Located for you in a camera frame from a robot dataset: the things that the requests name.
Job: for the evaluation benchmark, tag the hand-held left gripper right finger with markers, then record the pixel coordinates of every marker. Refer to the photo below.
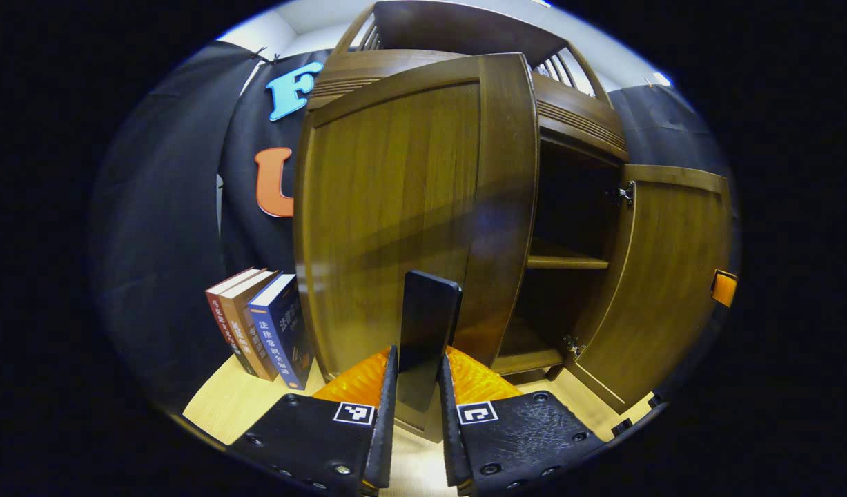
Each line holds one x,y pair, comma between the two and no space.
449,435

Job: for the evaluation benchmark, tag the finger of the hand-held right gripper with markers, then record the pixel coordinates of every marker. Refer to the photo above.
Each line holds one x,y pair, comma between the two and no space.
724,288

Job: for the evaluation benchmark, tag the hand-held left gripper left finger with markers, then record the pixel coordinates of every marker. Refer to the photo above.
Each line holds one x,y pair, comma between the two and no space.
387,428

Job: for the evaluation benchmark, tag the wooden cabinet door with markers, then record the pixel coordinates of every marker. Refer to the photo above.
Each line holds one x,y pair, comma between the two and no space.
395,207
665,276

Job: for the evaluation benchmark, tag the wooden double-door shoe cabinet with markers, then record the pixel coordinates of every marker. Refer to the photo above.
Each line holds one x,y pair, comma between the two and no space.
464,27

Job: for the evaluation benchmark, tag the metal door hinge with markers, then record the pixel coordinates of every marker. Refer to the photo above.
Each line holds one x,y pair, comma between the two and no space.
573,346
627,195

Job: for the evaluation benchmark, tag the blue book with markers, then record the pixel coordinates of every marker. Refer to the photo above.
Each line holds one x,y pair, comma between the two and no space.
281,338

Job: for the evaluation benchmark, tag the tan book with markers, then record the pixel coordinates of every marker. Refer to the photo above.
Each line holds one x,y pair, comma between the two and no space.
247,331

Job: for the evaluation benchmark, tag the small ceiling light panel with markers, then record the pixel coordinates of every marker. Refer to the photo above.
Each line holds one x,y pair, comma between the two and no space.
663,79

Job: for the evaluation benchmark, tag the black backdrop cloth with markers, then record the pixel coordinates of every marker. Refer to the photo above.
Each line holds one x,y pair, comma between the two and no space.
161,207

